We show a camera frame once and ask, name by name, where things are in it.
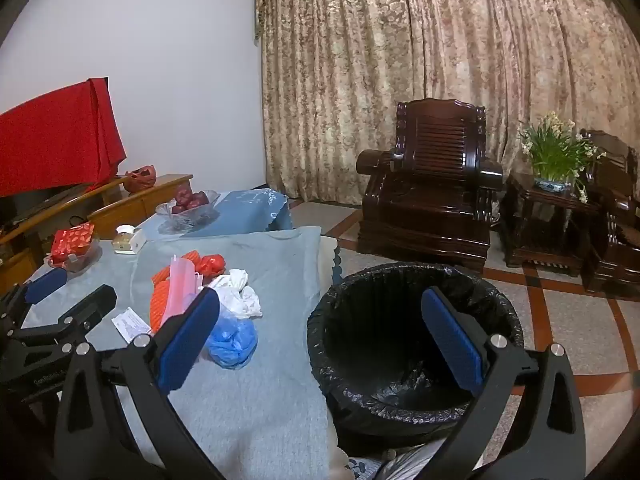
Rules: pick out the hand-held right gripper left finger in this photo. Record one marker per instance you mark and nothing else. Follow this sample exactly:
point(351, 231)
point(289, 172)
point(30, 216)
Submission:
point(187, 345)

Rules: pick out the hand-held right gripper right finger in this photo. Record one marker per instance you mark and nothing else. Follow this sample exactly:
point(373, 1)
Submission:
point(452, 345)

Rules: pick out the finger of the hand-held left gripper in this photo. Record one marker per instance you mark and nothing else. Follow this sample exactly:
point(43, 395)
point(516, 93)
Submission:
point(90, 307)
point(45, 284)

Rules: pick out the white paper packet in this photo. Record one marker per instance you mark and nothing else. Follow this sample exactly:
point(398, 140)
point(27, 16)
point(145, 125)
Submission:
point(130, 322)

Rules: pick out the blue plastic bag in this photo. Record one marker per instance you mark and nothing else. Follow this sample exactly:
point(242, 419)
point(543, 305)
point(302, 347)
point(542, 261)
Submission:
point(232, 340)

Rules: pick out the orange foam net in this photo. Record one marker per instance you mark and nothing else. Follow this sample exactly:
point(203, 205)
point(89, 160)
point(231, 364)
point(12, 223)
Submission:
point(161, 302)

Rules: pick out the white plastic bag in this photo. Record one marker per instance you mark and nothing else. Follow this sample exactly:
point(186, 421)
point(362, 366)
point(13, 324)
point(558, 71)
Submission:
point(240, 295)

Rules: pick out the bin with black bag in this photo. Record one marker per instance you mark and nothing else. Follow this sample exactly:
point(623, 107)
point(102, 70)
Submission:
point(380, 310)

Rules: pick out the red plastic bag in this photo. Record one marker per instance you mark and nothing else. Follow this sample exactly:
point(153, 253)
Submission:
point(210, 265)

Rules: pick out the red patterned packet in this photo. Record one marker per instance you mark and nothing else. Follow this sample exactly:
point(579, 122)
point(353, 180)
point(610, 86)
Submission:
point(72, 242)

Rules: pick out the black television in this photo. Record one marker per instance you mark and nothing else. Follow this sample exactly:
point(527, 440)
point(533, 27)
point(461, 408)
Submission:
point(30, 207)

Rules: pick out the small white box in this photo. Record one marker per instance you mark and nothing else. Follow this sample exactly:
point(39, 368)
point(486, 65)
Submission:
point(139, 242)

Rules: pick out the grey blue blanket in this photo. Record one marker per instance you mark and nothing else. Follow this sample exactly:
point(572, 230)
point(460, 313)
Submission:
point(270, 410)

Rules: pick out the glass fruit bowl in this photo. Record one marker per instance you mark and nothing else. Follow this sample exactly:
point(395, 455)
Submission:
point(187, 220)

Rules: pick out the grey shiny clothing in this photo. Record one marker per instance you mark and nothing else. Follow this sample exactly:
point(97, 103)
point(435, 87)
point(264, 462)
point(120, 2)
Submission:
point(405, 467)

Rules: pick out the red apple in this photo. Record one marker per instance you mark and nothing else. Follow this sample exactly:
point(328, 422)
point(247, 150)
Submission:
point(201, 199)
point(180, 207)
point(182, 194)

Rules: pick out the red cloth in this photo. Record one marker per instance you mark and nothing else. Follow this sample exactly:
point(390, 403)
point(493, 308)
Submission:
point(55, 145)

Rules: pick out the dark wooden armchair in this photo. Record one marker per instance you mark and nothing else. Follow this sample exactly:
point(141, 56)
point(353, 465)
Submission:
point(425, 195)
point(617, 240)

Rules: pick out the dark wooden side table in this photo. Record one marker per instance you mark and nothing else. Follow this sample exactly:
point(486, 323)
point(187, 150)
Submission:
point(545, 220)

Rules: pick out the potted narcissus plant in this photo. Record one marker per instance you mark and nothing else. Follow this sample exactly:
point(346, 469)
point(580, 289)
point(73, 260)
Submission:
point(552, 155)

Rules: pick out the beige floral curtain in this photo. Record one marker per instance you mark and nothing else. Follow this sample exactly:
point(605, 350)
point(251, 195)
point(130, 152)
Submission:
point(375, 85)

